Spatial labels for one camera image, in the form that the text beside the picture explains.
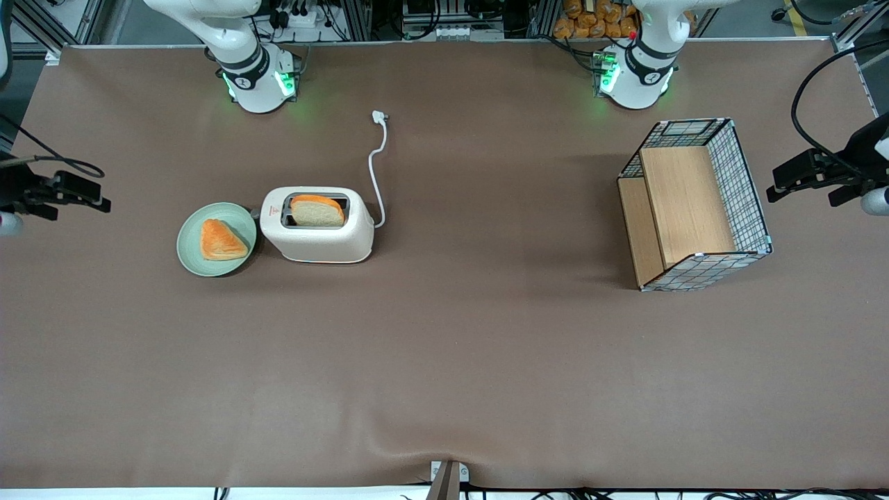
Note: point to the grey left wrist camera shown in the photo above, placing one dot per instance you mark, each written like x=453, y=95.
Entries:
x=876, y=201

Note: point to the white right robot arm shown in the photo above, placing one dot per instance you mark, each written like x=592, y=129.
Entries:
x=250, y=76

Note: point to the white toaster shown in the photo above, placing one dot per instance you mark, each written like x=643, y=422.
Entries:
x=326, y=239

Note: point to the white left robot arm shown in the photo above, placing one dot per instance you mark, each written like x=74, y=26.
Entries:
x=635, y=76

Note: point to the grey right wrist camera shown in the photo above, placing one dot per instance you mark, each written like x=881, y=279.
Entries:
x=8, y=223

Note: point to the pile of bread rolls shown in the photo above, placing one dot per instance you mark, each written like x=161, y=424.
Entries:
x=590, y=21

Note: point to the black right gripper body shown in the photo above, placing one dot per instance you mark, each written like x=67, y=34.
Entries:
x=15, y=189

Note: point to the aluminium frame profile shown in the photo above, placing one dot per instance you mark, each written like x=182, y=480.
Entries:
x=858, y=21

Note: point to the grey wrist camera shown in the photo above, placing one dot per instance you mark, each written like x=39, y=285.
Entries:
x=876, y=201
x=8, y=223

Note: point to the white power strip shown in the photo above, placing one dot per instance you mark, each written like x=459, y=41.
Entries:
x=302, y=19

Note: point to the white terminal block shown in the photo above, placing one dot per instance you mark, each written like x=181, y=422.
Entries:
x=467, y=32

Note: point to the bread slice with orange crust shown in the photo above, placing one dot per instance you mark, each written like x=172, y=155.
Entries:
x=316, y=212

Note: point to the pale green plate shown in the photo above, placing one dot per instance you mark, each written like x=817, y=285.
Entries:
x=194, y=260

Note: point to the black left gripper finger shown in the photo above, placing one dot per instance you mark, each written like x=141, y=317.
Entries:
x=778, y=192
x=799, y=169

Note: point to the metal table edge bracket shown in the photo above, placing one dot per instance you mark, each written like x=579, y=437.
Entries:
x=448, y=478

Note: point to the orange triangular pastry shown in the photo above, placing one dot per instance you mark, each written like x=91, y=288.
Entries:
x=221, y=242

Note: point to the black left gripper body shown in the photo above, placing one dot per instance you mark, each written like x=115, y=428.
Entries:
x=858, y=162

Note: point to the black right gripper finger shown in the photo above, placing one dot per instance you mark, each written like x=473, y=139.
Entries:
x=80, y=186
x=97, y=204

